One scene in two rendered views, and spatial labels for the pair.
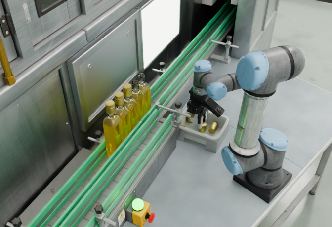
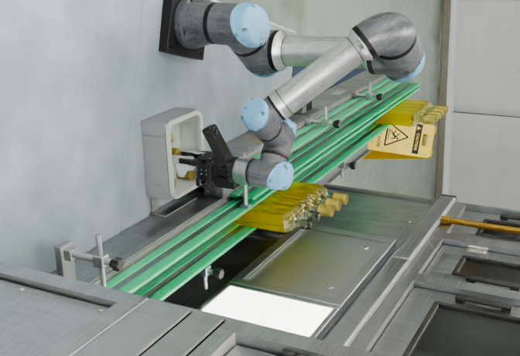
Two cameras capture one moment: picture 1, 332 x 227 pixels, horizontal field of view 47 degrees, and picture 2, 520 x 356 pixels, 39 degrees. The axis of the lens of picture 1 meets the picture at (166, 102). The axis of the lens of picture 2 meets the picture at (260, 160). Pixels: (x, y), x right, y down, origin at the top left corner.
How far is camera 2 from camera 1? 290 cm
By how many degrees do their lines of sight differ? 100
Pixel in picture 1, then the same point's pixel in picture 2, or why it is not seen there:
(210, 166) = (190, 99)
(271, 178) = not seen: hidden behind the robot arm
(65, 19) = (433, 267)
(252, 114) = not seen: hidden behind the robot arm
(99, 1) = (406, 297)
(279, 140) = (260, 15)
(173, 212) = (239, 91)
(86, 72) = (362, 244)
